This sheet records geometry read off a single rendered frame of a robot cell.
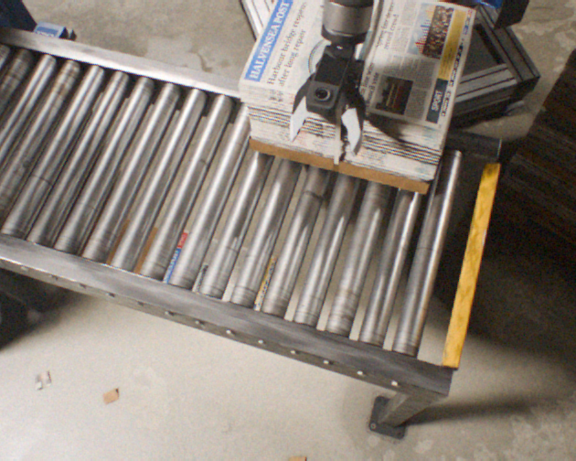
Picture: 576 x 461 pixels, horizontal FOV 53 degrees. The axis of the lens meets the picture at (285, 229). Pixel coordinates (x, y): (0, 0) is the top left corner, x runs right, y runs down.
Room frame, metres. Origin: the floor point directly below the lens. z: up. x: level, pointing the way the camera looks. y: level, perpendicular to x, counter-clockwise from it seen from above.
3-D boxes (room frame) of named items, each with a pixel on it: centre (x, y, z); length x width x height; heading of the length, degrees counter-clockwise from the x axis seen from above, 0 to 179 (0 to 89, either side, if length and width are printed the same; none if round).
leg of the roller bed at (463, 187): (0.57, -0.44, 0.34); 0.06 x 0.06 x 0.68; 64
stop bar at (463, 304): (0.33, -0.34, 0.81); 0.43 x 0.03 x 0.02; 154
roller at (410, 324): (0.37, -0.28, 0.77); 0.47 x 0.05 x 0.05; 154
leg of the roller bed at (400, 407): (0.12, -0.22, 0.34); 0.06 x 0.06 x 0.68; 64
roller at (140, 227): (0.63, 0.25, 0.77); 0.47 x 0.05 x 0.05; 154
